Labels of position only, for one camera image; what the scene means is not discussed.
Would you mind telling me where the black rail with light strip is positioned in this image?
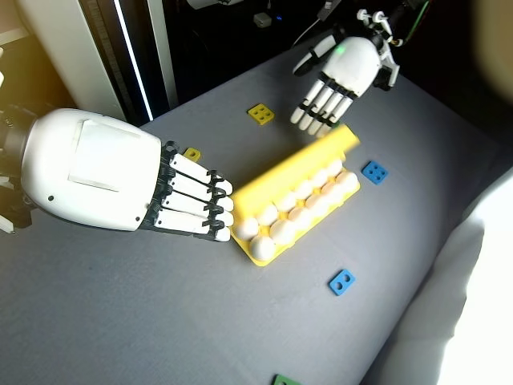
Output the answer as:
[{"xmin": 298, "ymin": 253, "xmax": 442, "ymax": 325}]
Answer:
[{"xmin": 79, "ymin": 0, "xmax": 156, "ymax": 124}]

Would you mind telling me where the yellow four-hole square block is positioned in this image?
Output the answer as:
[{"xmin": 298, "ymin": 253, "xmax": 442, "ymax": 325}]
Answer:
[{"xmin": 247, "ymin": 103, "xmax": 277, "ymax": 127}]

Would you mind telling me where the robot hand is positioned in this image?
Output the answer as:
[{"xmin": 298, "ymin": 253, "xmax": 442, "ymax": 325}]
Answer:
[
  {"xmin": 290, "ymin": 26, "xmax": 382, "ymax": 140},
  {"xmin": 20, "ymin": 107, "xmax": 236, "ymax": 245}
]

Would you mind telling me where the blue two-hole block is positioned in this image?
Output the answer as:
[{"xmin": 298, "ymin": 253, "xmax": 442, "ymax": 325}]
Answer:
[{"xmin": 328, "ymin": 269, "xmax": 357, "ymax": 297}]

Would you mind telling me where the white stand column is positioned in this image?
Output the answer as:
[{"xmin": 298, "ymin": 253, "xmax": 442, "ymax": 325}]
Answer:
[{"xmin": 15, "ymin": 0, "xmax": 137, "ymax": 125}]

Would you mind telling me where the grey table cloth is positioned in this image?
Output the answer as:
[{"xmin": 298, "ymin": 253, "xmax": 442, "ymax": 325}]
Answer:
[{"xmin": 0, "ymin": 38, "xmax": 513, "ymax": 385}]

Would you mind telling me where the blue four-hole square block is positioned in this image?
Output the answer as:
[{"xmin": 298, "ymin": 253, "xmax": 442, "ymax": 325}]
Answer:
[{"xmin": 361, "ymin": 160, "xmax": 390, "ymax": 185}]

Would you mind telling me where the white device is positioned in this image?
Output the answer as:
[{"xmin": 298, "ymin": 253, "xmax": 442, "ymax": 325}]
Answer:
[{"xmin": 186, "ymin": 0, "xmax": 246, "ymax": 11}]

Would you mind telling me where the yellow egg carton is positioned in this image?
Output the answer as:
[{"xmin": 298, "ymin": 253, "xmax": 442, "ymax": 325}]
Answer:
[{"xmin": 228, "ymin": 123, "xmax": 362, "ymax": 269}]

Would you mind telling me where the white cable with plug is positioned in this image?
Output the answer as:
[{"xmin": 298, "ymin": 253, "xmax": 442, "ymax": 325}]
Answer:
[{"xmin": 292, "ymin": 0, "xmax": 336, "ymax": 47}]

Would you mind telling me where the white post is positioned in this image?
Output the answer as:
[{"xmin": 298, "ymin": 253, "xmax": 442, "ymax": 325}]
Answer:
[{"xmin": 146, "ymin": 0, "xmax": 180, "ymax": 110}]

